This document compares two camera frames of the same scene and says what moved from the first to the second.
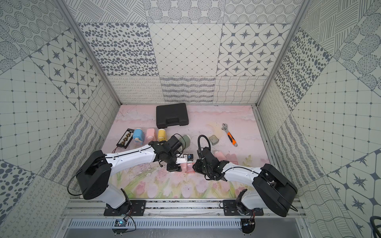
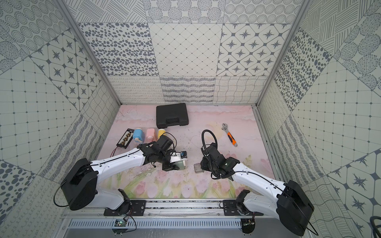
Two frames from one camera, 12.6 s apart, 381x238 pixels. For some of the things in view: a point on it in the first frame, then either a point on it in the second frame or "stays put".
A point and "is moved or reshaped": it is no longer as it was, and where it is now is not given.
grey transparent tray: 214,140 is moved or reshaped
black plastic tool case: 171,115 stays put
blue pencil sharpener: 138,135 stays put
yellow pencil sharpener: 161,135 stays put
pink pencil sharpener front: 151,134 stays put
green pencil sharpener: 185,143 is moved or reshaped
